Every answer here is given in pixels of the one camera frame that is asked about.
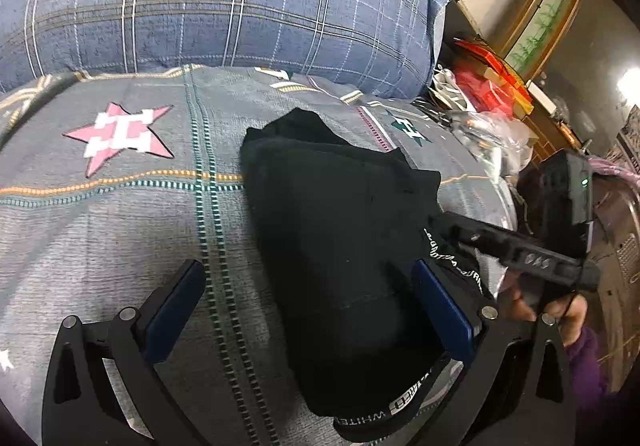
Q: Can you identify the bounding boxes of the purple sleeve forearm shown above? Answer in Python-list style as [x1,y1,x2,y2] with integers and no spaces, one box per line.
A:
[564,325,640,446]

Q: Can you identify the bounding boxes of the framed bamboo picture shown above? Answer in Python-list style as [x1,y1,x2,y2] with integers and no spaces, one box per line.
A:
[488,0,582,81]

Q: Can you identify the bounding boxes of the grey star-patterned bedsheet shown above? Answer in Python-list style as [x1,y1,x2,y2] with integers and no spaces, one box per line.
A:
[1,65,515,445]

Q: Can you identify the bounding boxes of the red and yellow boxes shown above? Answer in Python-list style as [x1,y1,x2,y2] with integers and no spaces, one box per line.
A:
[454,38,534,119]

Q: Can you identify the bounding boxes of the blue plaid pillow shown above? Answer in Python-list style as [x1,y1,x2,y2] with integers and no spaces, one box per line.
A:
[1,0,449,99]

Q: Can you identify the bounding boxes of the pink jacket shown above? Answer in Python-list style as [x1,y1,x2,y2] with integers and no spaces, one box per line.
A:
[588,156,640,189]

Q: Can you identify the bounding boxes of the person's right hand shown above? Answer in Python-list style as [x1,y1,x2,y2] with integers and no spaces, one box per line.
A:
[499,270,588,348]

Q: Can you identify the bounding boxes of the black pants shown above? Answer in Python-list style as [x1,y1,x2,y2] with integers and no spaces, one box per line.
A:
[240,108,487,442]

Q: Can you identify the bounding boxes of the clear plastic bags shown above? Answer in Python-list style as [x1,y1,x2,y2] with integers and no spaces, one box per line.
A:
[428,66,537,179]

